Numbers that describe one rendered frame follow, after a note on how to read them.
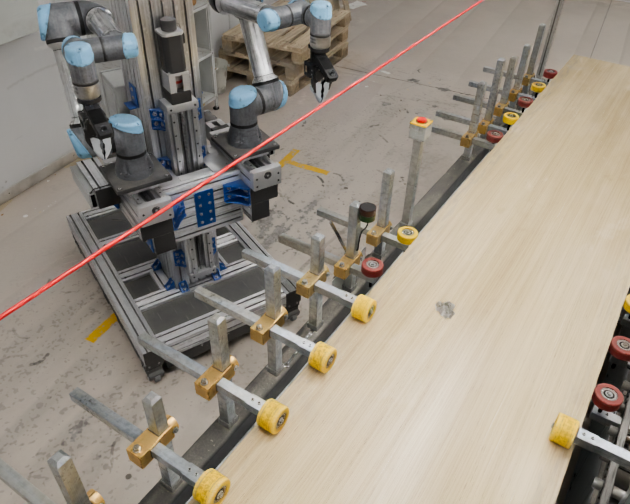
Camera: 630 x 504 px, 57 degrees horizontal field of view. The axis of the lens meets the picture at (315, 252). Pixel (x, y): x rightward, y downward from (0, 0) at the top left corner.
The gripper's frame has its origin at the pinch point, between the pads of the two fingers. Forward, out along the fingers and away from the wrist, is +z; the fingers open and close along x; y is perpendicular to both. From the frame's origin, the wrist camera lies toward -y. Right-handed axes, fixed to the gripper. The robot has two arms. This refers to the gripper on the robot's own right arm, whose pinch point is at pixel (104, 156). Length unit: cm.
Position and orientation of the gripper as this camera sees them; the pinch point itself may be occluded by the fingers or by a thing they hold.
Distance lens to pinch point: 202.1
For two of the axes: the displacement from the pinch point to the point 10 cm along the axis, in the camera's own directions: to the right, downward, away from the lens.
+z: -0.2, 7.8, 6.3
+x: -8.4, 3.3, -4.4
